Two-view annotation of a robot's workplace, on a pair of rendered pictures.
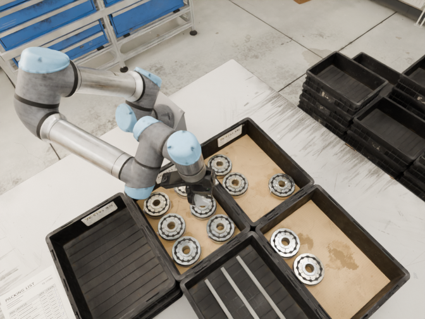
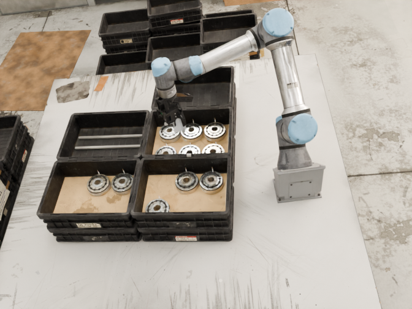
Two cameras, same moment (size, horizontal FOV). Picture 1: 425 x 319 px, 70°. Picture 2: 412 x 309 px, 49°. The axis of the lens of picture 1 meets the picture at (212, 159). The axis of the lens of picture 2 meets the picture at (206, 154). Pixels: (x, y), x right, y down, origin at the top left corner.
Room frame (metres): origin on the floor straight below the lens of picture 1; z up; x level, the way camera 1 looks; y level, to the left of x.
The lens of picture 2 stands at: (1.45, -0.91, 2.42)
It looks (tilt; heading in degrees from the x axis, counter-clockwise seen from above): 49 degrees down; 132
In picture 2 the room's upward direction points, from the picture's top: 10 degrees counter-clockwise
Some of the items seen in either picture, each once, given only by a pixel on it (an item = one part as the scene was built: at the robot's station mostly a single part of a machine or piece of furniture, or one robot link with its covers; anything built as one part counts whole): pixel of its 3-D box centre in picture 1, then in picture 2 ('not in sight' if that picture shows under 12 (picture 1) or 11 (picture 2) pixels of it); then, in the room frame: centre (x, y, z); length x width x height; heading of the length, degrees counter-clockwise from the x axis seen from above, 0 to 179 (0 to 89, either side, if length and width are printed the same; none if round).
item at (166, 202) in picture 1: (156, 203); (214, 129); (0.50, 0.23, 0.86); 0.10 x 0.10 x 0.01
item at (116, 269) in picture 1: (112, 262); (195, 95); (0.29, 0.37, 0.87); 0.40 x 0.30 x 0.11; 31
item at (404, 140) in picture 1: (384, 142); not in sight; (1.05, -1.10, 0.31); 0.40 x 0.30 x 0.34; 35
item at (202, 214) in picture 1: (202, 204); (189, 153); (0.48, 0.05, 0.86); 0.10 x 0.10 x 0.01
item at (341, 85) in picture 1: (335, 101); not in sight; (1.38, -0.87, 0.37); 0.40 x 0.30 x 0.45; 35
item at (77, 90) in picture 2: not in sight; (72, 91); (-0.52, 0.20, 0.71); 0.22 x 0.19 x 0.01; 35
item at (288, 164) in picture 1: (249, 173); (184, 192); (0.60, -0.14, 0.87); 0.40 x 0.30 x 0.11; 31
